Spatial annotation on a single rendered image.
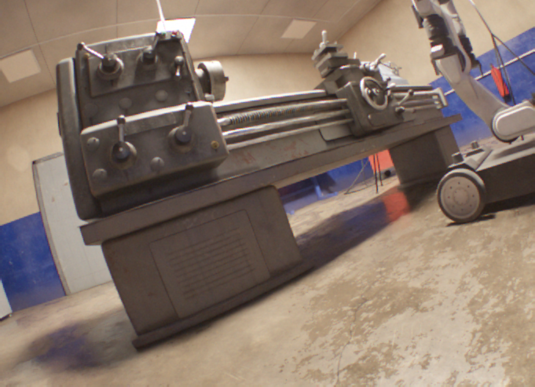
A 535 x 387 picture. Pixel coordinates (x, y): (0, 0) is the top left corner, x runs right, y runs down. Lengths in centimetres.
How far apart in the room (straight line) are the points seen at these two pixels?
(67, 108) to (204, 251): 82
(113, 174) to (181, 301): 51
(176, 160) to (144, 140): 14
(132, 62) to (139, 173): 56
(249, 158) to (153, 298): 72
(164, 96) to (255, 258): 78
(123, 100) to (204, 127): 39
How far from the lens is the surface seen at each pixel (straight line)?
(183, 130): 94
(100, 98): 123
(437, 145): 245
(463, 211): 111
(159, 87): 124
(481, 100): 124
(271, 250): 113
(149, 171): 95
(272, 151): 130
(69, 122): 121
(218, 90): 151
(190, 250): 103
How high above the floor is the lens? 34
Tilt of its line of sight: 3 degrees up
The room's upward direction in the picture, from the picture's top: 20 degrees counter-clockwise
